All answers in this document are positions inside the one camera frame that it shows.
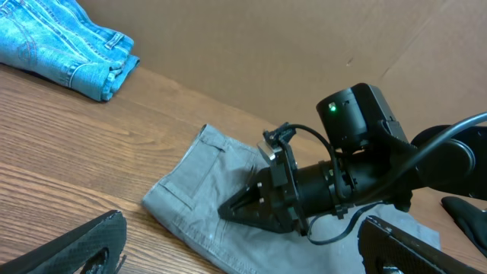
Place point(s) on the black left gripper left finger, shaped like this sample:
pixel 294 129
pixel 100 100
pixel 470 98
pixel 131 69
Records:
pixel 94 247

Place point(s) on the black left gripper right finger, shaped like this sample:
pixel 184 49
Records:
pixel 387 249

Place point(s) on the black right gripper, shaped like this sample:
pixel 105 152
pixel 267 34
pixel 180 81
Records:
pixel 290 194

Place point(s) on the grey shorts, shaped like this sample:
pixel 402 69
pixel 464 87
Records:
pixel 213 169

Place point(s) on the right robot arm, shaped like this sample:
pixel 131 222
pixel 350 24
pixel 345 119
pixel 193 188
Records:
pixel 370 161

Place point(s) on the black garment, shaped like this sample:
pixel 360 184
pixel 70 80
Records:
pixel 470 220

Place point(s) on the folded blue denim jeans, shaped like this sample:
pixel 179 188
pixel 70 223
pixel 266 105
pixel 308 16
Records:
pixel 57 40

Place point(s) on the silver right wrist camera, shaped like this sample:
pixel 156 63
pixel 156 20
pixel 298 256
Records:
pixel 275 142

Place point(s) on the cardboard back wall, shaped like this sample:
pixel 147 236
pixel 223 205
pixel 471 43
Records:
pixel 277 59

